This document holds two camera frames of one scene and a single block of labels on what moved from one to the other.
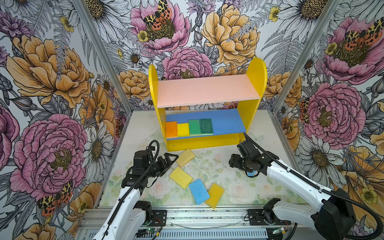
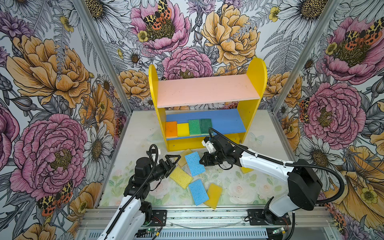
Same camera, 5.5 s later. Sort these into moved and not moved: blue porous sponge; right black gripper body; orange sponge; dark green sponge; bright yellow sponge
Moved: right black gripper body
Not moved: bright yellow sponge; orange sponge; dark green sponge; blue porous sponge
